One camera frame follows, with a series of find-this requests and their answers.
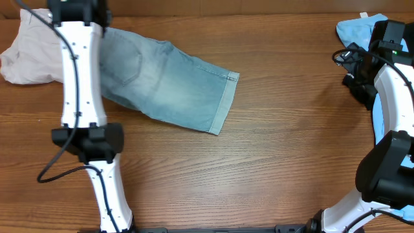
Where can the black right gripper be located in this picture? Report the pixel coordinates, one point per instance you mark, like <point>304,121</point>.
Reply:
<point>352,83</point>

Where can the light blue denim shorts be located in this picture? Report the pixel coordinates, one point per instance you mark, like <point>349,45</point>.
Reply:
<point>164,83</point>

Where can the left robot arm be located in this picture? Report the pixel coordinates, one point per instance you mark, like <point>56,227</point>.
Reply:
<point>85,131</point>

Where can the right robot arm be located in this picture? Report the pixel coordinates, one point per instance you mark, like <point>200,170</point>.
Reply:
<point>384,185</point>

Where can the black garment with print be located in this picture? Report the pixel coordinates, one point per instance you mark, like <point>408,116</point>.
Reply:
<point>362,92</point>

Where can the light blue t-shirt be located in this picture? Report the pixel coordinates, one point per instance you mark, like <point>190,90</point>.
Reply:
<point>359,31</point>

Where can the folded beige trousers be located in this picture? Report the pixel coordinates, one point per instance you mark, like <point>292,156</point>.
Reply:
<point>34,56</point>

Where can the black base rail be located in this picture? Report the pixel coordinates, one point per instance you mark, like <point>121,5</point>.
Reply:
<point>277,229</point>

